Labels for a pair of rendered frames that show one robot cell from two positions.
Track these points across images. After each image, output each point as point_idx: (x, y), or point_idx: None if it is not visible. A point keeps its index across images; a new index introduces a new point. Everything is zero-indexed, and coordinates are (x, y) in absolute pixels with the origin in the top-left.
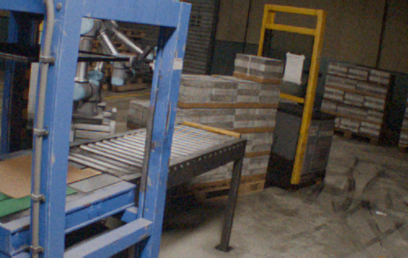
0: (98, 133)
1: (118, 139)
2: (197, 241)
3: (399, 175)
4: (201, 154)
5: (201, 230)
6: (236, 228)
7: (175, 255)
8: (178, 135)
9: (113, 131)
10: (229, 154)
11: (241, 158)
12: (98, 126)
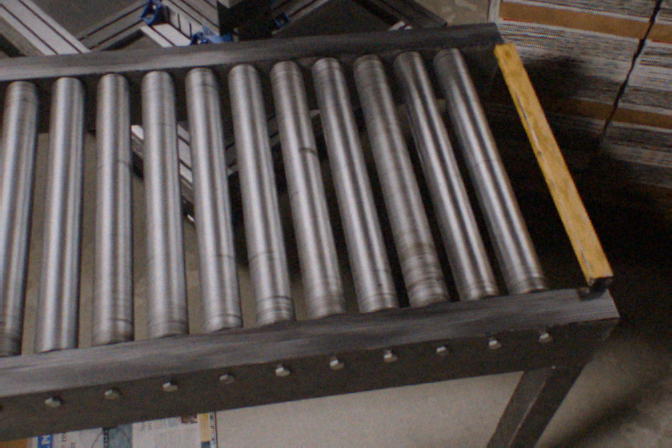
0: None
1: (7, 94)
2: (440, 414)
3: None
4: (70, 387)
5: (518, 373)
6: (652, 437)
7: (294, 431)
8: (291, 153)
9: None
10: (402, 368)
11: (559, 369)
12: None
